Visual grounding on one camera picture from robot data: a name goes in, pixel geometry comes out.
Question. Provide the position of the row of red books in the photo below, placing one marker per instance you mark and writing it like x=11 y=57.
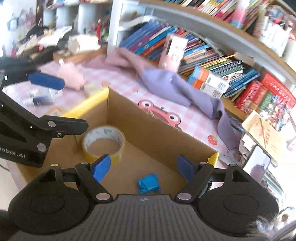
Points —
x=268 y=97

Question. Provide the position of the smartphone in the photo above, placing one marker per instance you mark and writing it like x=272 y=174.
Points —
x=256 y=162

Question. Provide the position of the white desk organizer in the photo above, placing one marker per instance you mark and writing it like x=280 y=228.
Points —
x=69 y=14

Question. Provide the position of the brown paper envelope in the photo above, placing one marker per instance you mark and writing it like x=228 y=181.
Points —
x=263 y=134

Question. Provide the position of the pink fluffy plush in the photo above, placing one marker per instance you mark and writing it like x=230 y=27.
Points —
x=70 y=76

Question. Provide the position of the pink pencil case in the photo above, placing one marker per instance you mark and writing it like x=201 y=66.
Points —
x=173 y=53

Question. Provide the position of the yellow tape roll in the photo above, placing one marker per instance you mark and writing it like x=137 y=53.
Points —
x=104 y=132

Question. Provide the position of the fleece garment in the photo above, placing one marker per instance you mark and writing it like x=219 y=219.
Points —
x=266 y=226

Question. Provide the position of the small cylindrical bottle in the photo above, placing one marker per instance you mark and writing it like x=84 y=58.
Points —
x=40 y=99

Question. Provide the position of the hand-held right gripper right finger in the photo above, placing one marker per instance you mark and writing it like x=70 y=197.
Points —
x=185 y=166

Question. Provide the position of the dark cloth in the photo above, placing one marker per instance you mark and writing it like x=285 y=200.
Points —
x=39 y=34

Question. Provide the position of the white and wood bookshelf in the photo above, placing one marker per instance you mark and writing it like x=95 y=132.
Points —
x=208 y=32

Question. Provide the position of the pink checked tablecloth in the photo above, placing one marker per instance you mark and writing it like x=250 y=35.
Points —
x=120 y=81

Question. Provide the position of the shallow cardboard tray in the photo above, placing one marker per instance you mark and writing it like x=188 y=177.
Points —
x=76 y=55

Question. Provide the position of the pink and purple scarf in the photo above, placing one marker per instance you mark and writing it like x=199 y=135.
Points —
x=171 y=85

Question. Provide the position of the blue wrapper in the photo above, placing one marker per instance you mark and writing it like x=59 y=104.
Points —
x=148 y=183

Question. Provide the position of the orange and white carton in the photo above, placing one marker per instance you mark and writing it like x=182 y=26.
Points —
x=203 y=78

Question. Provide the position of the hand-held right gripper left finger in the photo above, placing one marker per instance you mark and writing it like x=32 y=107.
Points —
x=101 y=168

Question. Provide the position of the white pen holder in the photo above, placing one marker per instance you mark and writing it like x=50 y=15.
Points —
x=275 y=37

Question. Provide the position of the row of colourful books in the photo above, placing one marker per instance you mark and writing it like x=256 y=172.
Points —
x=215 y=9
x=150 y=37

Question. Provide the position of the cardboard box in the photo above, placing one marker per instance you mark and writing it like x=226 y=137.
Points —
x=143 y=139

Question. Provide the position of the pink and blue bottle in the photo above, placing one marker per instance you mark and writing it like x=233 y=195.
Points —
x=239 y=14

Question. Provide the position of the white paper box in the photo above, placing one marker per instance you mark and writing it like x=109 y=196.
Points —
x=83 y=42

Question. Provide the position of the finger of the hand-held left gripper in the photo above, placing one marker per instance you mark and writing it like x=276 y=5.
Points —
x=69 y=127
x=46 y=80

